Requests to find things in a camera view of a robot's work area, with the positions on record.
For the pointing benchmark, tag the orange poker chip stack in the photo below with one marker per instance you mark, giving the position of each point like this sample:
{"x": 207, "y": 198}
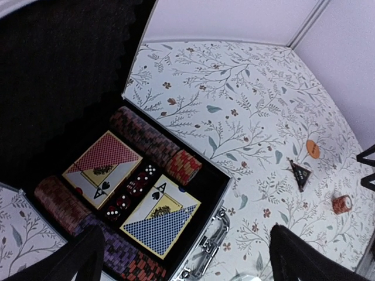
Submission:
{"x": 342, "y": 204}

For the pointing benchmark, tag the poker chip row right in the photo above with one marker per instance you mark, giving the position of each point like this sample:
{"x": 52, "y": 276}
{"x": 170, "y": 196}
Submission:
{"x": 156, "y": 146}

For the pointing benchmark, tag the blue playing card deck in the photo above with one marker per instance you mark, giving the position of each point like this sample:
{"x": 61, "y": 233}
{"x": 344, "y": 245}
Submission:
{"x": 161, "y": 217}

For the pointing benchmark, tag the orange round button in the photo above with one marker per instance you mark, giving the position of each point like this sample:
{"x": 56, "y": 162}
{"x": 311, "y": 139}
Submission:
{"x": 312, "y": 149}

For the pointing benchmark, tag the aluminium poker case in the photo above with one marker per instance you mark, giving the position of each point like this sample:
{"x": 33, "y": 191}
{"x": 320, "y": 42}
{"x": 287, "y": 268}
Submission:
{"x": 64, "y": 68}

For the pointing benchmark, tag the black triangle marker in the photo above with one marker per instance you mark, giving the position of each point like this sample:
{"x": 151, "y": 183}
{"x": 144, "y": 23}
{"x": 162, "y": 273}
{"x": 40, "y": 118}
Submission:
{"x": 301, "y": 174}

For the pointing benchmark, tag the red die in case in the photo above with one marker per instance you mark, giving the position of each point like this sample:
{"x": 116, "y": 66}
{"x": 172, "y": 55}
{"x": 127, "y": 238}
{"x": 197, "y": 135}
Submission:
{"x": 142, "y": 179}

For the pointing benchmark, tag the floral table mat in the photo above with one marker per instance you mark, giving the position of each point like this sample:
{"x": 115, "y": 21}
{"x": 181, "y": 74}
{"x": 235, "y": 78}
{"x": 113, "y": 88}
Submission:
{"x": 248, "y": 108}

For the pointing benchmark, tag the red die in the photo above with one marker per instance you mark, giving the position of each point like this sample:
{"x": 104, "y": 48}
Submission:
{"x": 123, "y": 202}
{"x": 134, "y": 188}
{"x": 112, "y": 213}
{"x": 142, "y": 179}

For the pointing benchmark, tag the right aluminium frame post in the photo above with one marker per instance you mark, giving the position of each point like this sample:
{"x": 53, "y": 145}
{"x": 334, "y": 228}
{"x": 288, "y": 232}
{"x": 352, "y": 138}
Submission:
{"x": 308, "y": 23}

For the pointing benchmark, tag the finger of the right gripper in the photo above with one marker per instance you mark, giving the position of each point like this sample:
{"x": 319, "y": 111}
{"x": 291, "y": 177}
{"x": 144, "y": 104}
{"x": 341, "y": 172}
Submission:
{"x": 368, "y": 181}

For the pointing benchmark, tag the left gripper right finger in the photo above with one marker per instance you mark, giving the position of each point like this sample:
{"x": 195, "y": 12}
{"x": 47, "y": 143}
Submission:
{"x": 293, "y": 259}

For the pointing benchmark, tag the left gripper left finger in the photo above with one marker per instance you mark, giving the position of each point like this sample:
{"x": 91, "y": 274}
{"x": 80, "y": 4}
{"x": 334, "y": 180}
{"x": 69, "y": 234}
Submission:
{"x": 80, "y": 259}

